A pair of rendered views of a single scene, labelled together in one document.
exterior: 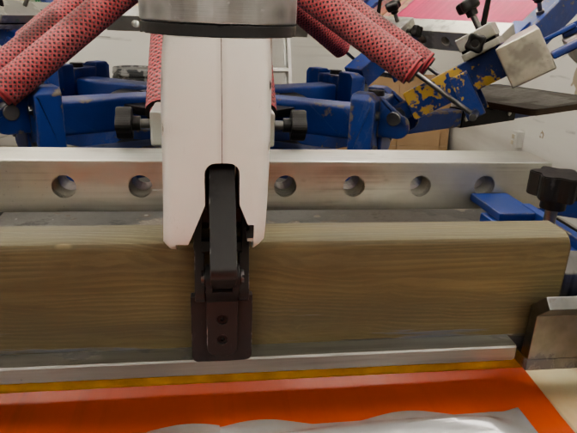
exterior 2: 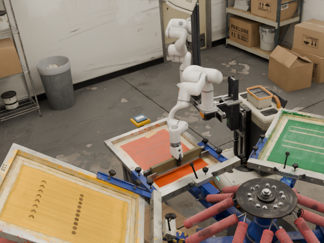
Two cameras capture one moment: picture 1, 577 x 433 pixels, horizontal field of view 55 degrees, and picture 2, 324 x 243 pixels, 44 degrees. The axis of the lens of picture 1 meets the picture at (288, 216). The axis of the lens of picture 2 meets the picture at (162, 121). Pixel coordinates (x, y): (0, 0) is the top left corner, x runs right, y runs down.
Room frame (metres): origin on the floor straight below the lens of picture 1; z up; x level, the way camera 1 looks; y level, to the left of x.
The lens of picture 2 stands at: (2.39, -0.81, 2.71)
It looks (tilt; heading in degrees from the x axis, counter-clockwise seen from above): 31 degrees down; 160
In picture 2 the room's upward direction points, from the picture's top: 5 degrees counter-clockwise
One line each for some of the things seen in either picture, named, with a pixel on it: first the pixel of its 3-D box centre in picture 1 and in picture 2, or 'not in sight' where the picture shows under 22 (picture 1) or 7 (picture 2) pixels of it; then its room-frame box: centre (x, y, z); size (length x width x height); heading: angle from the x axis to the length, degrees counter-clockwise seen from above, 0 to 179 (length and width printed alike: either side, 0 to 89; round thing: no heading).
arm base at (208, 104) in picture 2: not in sight; (209, 98); (-0.09, 0.50, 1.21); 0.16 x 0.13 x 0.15; 87
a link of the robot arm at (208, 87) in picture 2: not in sight; (208, 80); (-0.09, 0.49, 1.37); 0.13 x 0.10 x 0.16; 40
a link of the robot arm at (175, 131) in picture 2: not in sight; (178, 130); (0.27, 0.07, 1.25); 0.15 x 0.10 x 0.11; 130
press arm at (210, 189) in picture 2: not in sight; (208, 189); (0.64, 0.09, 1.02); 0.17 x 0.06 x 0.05; 9
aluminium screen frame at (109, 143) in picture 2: not in sight; (162, 153); (0.08, 0.01, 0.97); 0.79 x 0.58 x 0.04; 9
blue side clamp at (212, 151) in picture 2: not in sight; (212, 154); (0.28, 0.32, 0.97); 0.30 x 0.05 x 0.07; 9
